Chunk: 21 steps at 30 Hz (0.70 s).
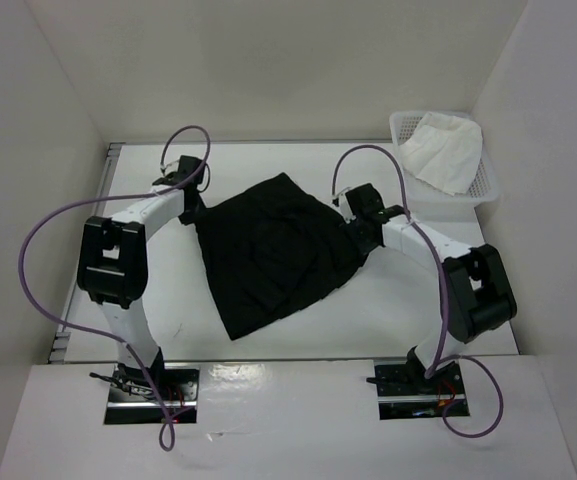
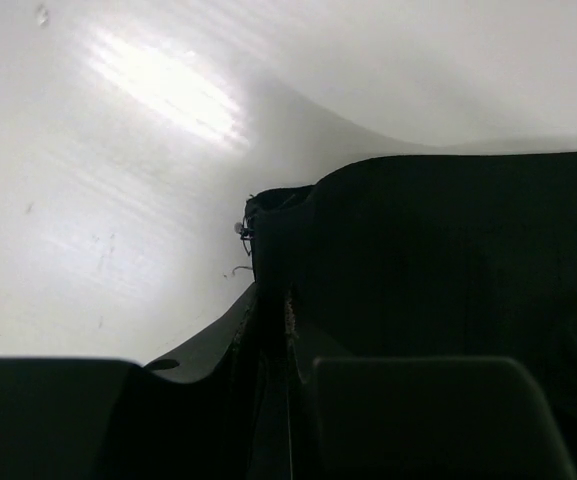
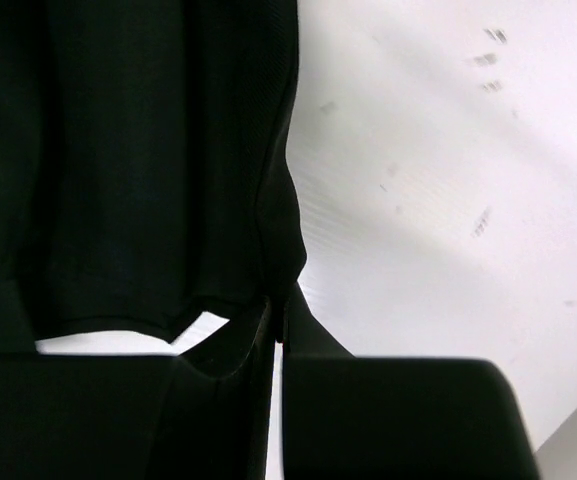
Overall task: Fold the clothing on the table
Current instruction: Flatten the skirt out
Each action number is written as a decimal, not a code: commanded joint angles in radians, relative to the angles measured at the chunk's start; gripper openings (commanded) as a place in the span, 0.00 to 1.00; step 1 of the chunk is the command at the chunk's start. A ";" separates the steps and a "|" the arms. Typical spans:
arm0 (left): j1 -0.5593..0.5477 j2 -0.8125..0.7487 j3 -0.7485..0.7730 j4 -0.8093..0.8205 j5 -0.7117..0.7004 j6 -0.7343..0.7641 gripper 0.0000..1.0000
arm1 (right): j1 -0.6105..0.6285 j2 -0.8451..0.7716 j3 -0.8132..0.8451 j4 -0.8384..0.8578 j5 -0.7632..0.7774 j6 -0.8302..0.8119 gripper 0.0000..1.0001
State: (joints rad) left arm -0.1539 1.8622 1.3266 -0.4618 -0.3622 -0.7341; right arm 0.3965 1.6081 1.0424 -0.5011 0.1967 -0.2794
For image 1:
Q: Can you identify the black skirt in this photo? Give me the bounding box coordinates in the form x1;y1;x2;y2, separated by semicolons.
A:
194;173;366;340

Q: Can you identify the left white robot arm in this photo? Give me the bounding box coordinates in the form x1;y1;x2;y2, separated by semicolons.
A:
77;155;205;400

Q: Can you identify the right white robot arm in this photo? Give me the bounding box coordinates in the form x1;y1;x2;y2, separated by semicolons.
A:
343;184;517;393

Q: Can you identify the white plastic basket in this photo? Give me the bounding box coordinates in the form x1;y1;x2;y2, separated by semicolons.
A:
389;110;501;208

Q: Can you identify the white skirt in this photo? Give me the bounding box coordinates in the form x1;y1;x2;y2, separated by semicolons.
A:
399;112;483;196

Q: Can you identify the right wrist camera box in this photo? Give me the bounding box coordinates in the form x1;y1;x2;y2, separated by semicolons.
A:
332;187;355;223

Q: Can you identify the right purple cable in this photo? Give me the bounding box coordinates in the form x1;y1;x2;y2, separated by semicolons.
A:
331;144;505;440

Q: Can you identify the purple cable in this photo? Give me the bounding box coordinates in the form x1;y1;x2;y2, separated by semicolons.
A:
331;144;505;440
17;125;213;451

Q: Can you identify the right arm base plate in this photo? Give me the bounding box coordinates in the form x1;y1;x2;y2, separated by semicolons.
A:
366;360;470;420

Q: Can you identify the aluminium table edge rail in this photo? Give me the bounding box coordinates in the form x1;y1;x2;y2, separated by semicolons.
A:
48;142;124;364

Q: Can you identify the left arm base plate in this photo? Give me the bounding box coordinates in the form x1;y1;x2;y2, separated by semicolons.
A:
102;366;199;425

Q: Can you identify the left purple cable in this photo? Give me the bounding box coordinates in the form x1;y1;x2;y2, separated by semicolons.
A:
17;125;213;451

